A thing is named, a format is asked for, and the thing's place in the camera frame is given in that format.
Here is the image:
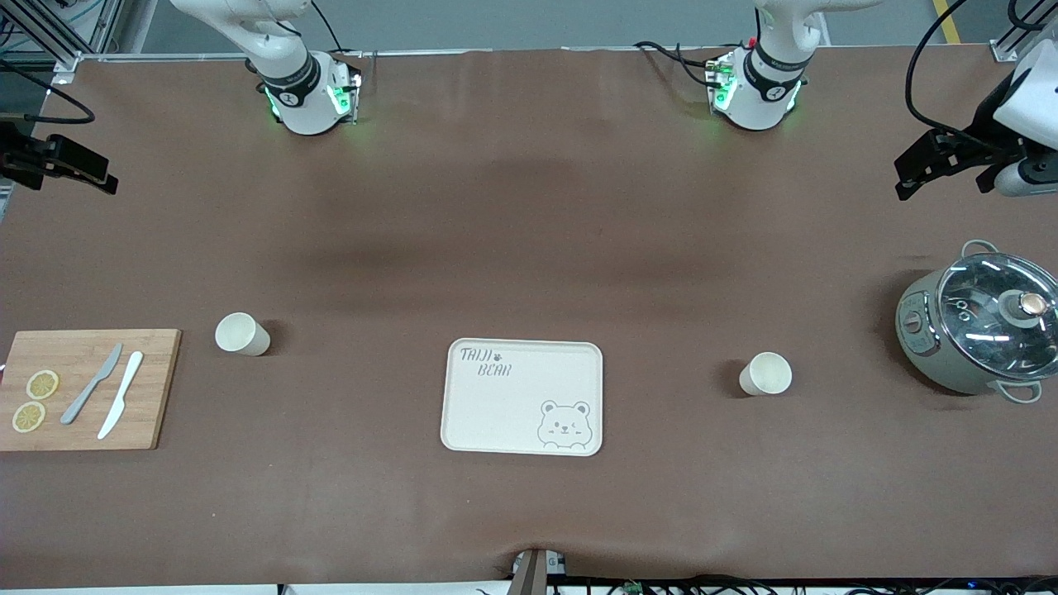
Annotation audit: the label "white IKEA cup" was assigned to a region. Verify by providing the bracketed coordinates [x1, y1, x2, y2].
[215, 312, 271, 357]
[739, 352, 793, 397]

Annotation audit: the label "cream bear print tray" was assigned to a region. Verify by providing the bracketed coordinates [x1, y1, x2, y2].
[440, 338, 604, 457]

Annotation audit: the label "glass pot lid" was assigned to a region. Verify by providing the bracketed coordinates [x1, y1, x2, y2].
[936, 253, 1058, 368]

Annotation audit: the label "grey-green electric cooking pot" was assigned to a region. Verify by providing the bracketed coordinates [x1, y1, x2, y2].
[895, 240, 1058, 404]

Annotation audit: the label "grey plastic knife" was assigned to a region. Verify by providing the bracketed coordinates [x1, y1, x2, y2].
[60, 343, 124, 426]

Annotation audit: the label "wooden cutting board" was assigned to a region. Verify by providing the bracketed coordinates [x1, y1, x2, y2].
[0, 329, 183, 452]

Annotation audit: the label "white plastic knife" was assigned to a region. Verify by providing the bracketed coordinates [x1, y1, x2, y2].
[98, 351, 145, 440]

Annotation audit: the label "brown table cover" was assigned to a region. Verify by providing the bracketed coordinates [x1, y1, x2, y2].
[0, 48, 1058, 589]

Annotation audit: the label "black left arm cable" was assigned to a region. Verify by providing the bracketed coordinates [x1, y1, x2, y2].
[904, 0, 997, 154]

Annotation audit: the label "aluminium frame profile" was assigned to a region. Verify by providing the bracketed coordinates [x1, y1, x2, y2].
[0, 0, 118, 69]
[990, 0, 1058, 64]

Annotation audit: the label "black hanging cable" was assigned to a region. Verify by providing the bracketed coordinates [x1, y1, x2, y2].
[1007, 0, 1058, 36]

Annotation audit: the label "black left base cables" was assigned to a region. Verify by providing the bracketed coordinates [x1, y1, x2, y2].
[633, 40, 727, 88]

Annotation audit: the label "black right base cable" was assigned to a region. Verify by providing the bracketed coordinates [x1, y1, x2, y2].
[310, 0, 346, 55]

